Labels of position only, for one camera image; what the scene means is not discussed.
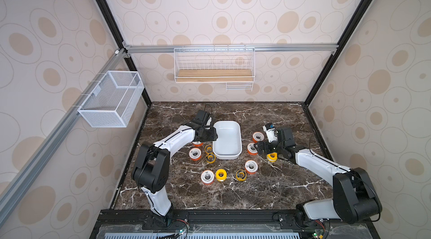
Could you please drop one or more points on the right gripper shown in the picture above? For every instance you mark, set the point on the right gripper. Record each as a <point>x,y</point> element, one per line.
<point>266,146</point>

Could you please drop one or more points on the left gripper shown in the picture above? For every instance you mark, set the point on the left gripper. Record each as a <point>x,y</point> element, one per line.
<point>212,136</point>

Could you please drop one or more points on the orange tape roll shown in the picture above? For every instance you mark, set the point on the orange tape roll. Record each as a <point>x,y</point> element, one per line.
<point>207,177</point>
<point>197,143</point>
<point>258,136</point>
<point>251,167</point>

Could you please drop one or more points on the white plastic storage box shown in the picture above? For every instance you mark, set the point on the white plastic storage box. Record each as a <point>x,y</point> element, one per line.
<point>229,143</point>

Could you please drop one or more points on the orange tape roll mid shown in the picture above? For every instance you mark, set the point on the orange tape roll mid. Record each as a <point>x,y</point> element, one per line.
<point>251,149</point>
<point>195,154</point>

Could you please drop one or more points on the yellow tape roll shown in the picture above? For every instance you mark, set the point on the yellow tape roll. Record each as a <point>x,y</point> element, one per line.
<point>272,157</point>
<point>221,175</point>

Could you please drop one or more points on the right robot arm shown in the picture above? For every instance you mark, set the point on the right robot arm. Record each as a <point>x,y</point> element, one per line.
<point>354,197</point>

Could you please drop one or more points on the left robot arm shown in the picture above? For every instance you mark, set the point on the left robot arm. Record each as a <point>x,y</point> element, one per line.
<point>151,168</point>

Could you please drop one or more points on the yellow black flat roll upper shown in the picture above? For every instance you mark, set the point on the yellow black flat roll upper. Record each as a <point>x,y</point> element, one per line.
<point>208,149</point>

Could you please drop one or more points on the yellow black flat roll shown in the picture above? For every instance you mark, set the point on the yellow black flat roll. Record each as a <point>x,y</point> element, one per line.
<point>210,158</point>
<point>208,149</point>

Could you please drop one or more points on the yellow black flat roll lower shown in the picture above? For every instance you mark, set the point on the yellow black flat roll lower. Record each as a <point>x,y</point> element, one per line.
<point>210,158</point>

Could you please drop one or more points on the yellow black roll lower centre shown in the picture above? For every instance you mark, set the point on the yellow black roll lower centre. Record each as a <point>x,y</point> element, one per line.
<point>241,175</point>

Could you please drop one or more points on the white mesh basket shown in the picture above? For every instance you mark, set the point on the white mesh basket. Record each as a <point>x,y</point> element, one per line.
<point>113,100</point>

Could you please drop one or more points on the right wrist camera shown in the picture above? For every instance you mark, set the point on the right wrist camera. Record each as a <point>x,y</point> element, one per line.
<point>271,132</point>

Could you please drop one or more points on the white wire shelf wood board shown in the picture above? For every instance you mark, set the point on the white wire shelf wood board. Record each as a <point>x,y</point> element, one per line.
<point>235,69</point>

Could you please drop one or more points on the aluminium rail back wall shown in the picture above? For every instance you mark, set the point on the aluminium rail back wall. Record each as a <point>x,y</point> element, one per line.
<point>236,47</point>

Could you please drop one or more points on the aluminium rail wall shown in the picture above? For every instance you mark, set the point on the aluminium rail wall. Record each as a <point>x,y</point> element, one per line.
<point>32,169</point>
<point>236,47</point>

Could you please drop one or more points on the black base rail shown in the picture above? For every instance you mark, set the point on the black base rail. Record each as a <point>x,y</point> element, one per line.
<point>224,224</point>

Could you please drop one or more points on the aluminium rail left wall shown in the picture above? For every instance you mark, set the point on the aluminium rail left wall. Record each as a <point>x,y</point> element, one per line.
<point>32,169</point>

